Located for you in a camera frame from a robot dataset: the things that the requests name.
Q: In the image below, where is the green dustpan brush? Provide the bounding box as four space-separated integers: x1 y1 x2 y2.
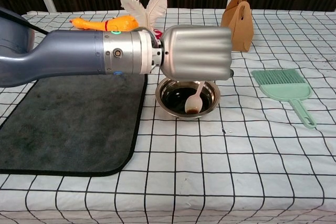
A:
251 69 318 130

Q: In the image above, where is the white feather shuttlecock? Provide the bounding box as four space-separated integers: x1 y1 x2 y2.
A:
118 0 168 41

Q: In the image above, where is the dark grey towel mat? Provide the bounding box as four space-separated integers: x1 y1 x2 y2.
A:
0 73 148 177

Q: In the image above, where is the metal bowl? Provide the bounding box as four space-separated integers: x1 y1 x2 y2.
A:
155 77 221 121

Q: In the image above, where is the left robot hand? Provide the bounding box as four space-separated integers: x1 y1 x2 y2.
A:
160 24 234 82

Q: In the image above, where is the yellow rubber chicken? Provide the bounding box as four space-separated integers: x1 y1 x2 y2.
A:
69 15 140 32

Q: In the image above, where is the white plastic spoon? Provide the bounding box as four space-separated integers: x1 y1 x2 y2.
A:
184 81 205 115

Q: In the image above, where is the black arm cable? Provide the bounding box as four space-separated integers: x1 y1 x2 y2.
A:
0 7 49 36

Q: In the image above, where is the white checked tablecloth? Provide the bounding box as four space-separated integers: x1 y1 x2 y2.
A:
0 7 336 224

